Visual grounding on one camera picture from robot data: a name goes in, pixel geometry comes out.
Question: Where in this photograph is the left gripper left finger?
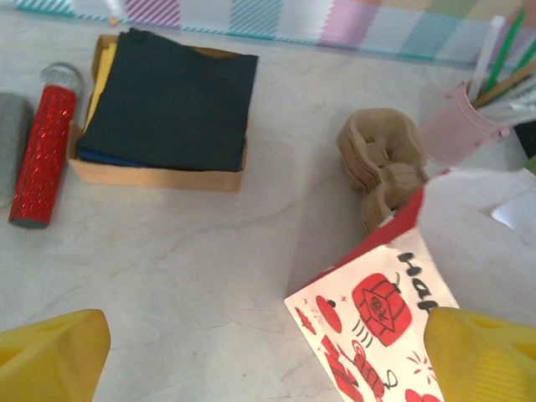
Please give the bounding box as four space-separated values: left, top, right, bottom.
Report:
0 308 112 402

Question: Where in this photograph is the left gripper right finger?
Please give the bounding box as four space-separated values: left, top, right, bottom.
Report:
423 307 536 402

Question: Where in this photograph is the red white paper gift bag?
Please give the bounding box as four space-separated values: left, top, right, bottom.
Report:
283 167 536 402

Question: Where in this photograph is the brown pulp cup carrier stack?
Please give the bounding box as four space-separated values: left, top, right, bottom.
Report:
336 107 430 234

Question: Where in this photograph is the red glitter toy microphone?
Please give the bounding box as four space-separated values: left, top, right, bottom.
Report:
8 62 85 229

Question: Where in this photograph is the dark blue folded cloth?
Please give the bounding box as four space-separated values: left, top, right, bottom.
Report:
69 33 259 193

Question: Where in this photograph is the blue napkin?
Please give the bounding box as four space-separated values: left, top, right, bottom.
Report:
76 144 246 173

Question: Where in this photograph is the pink straw holder cup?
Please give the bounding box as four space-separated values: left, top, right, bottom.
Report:
420 81 512 167

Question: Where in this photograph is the white wrapped straw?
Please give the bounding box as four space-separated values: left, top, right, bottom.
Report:
477 90 536 127

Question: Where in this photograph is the tan wooden stirrer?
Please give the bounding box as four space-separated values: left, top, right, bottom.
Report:
472 62 536 109

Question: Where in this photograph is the yellow napkin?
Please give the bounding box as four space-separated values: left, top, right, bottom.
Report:
85 41 121 131

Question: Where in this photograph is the navy napkin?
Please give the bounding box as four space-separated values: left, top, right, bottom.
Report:
77 28 260 173

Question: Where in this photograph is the lime green straw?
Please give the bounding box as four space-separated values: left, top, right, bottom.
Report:
511 36 536 75

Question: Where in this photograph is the white plastic straw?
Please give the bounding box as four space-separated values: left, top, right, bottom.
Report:
476 15 507 98

